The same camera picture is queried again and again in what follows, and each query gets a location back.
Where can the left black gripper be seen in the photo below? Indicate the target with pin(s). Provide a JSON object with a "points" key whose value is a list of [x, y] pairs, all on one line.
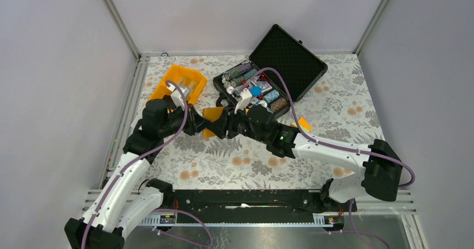
{"points": [[195, 123]]}

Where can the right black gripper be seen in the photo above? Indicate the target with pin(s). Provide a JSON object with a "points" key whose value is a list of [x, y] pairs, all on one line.
{"points": [[226, 122]]}

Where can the orange card holder wallet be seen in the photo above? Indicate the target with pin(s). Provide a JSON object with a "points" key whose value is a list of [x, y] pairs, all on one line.
{"points": [[211, 114]]}

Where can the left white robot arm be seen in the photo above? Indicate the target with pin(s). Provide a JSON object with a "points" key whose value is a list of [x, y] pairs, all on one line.
{"points": [[109, 220]]}

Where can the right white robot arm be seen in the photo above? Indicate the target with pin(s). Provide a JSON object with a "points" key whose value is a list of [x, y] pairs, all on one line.
{"points": [[376, 171]]}

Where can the playing card deck box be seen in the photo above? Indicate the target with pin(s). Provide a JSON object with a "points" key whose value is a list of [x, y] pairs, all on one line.
{"points": [[263, 84]]}

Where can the blue round chip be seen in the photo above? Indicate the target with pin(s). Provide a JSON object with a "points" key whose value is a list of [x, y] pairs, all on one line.
{"points": [[256, 91]]}

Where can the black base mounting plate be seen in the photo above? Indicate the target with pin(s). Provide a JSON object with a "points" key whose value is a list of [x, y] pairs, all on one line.
{"points": [[251, 206]]}

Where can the black poker chip case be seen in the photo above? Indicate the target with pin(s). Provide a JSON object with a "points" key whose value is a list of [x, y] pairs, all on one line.
{"points": [[280, 59]]}

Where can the orange sticky note block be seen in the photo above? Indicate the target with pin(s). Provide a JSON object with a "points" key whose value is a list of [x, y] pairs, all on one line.
{"points": [[304, 125]]}

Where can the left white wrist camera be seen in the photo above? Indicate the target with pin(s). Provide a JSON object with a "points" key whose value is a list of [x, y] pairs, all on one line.
{"points": [[179, 96]]}

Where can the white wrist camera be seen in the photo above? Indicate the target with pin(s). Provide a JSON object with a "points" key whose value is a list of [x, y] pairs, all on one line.
{"points": [[179, 96], [243, 97]]}

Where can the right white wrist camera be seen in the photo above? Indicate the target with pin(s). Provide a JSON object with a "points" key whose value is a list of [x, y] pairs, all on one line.
{"points": [[243, 97]]}

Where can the aluminium frame rail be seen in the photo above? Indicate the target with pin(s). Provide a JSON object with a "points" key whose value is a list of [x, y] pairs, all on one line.
{"points": [[127, 115]]}

